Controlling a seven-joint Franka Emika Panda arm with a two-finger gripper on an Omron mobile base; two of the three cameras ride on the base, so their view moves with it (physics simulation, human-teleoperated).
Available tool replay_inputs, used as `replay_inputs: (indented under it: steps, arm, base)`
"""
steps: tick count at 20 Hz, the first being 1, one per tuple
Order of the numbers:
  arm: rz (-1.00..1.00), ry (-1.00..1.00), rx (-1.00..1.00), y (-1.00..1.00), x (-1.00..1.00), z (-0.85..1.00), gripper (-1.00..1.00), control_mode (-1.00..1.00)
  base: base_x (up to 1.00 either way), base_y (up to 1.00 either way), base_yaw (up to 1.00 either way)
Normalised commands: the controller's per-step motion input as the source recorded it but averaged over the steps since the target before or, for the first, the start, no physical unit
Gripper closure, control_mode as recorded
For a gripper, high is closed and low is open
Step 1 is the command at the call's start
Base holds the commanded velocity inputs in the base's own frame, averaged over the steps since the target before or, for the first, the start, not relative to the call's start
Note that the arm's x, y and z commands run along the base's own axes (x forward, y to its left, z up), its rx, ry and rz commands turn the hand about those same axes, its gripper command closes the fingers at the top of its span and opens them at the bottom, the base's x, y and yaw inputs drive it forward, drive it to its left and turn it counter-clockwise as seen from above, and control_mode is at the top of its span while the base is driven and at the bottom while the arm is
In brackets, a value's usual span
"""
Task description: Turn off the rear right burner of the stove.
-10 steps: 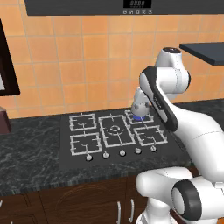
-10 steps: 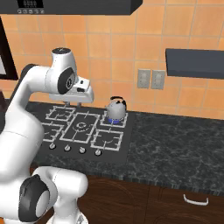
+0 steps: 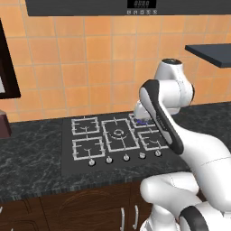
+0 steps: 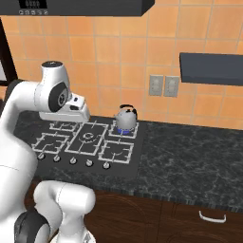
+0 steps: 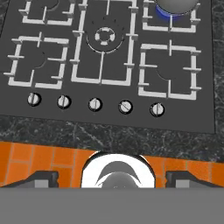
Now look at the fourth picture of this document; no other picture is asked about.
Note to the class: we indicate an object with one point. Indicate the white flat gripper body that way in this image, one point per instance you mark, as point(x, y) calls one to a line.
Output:
point(74, 114)

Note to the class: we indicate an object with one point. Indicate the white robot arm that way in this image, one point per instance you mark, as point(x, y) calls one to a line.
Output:
point(19, 133)

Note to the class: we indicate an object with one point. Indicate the blue burner flame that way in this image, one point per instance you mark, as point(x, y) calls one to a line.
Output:
point(126, 130)

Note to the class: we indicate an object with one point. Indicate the silver hob knob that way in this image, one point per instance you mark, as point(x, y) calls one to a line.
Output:
point(41, 156)
point(89, 162)
point(57, 158)
point(106, 164)
point(73, 160)

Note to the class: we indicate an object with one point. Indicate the black hob with white grates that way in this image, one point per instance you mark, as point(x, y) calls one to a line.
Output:
point(133, 148)

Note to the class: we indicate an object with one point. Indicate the black range hood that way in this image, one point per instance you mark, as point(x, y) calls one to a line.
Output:
point(95, 8)

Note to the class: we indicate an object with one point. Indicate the dark wood cupboard door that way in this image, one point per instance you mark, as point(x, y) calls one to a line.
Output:
point(126, 218)

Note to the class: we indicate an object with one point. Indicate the dark wood drawer front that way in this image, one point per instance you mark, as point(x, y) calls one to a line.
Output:
point(186, 226)

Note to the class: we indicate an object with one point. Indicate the grey wall socket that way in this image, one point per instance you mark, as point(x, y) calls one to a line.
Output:
point(156, 85)
point(171, 86)

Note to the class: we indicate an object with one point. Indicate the dark grey wall shelf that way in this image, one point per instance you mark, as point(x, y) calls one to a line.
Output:
point(210, 69)

